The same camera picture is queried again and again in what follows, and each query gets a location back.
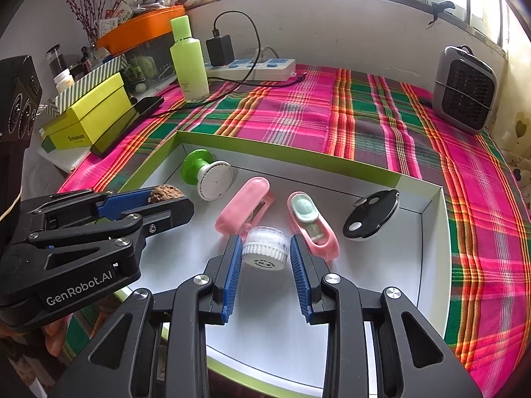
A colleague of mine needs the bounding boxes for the white side table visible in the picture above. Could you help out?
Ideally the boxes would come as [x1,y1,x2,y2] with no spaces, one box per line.
[37,141,92,172]

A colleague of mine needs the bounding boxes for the cream heart print curtain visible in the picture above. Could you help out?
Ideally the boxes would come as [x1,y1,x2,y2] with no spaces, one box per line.
[485,103,531,200]

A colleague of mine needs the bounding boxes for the white pill bottle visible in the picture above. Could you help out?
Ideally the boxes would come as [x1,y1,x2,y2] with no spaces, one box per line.
[54,70,76,92]

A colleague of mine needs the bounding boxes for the yellow-green cardboard box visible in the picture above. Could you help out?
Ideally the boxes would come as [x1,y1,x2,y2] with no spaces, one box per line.
[39,72,137,152]

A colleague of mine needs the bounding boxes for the black smartphone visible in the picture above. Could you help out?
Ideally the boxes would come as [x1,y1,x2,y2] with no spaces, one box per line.
[90,96,165,158]

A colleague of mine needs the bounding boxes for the colourful card packets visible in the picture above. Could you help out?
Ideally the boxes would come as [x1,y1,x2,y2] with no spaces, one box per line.
[97,0,137,30]

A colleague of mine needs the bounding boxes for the green white spool-shaped gadget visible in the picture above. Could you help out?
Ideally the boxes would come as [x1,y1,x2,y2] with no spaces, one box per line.
[181,149,237,202]

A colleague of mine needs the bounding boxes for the grey space heater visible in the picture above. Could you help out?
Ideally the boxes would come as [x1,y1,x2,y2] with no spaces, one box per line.
[431,45,498,135]

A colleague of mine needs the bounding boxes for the dark glass jar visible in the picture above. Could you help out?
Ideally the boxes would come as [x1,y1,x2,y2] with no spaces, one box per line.
[45,45,69,77]

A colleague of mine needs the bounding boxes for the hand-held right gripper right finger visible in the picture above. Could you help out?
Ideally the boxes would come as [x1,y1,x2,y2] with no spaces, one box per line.
[289,234,484,398]

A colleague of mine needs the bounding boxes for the black window handle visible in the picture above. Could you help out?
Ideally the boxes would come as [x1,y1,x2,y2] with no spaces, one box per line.
[427,1,457,26]

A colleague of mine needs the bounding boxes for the brown walnut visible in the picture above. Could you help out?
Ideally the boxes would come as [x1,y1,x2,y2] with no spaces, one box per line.
[147,186,184,206]

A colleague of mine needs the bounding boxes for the white blue power strip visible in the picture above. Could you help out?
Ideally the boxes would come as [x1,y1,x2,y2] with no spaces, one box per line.
[203,56,297,83]

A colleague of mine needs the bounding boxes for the pink clip with mint pad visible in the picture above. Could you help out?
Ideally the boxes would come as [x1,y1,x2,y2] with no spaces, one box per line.
[287,191,341,263]

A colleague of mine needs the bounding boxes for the black round gadget white buttons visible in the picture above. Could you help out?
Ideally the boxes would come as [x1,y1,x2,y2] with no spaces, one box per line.
[342,188,401,242]

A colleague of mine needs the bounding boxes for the orange storage box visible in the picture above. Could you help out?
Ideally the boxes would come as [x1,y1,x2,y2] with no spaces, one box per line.
[95,5,187,55]

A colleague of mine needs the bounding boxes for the black charger cable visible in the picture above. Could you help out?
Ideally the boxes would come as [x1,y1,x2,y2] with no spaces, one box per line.
[137,12,310,112]

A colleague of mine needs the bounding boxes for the green white striped box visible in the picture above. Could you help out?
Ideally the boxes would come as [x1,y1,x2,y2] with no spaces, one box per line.
[49,55,127,114]

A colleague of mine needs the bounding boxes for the light green bottle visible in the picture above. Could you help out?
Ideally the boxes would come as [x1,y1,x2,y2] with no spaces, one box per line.
[169,14,210,103]

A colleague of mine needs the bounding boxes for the red berry branches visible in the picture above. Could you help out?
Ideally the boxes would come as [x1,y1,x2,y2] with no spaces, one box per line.
[52,0,117,48]

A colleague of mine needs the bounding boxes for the pink capsule-shaped clip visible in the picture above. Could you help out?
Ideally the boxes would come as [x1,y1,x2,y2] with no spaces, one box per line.
[216,176,275,236]

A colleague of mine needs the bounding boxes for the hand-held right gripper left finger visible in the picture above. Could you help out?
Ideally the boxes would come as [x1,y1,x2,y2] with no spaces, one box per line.
[50,234,243,398]

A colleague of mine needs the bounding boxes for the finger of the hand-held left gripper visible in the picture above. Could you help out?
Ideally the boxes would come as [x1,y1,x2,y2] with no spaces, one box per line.
[25,197,195,255]
[19,188,152,227]

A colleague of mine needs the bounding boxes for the black charger plug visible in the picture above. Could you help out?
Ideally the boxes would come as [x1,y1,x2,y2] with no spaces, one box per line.
[206,35,235,67]

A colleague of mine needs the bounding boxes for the green white cardboard box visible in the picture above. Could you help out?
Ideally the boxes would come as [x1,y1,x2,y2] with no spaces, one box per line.
[66,130,454,398]

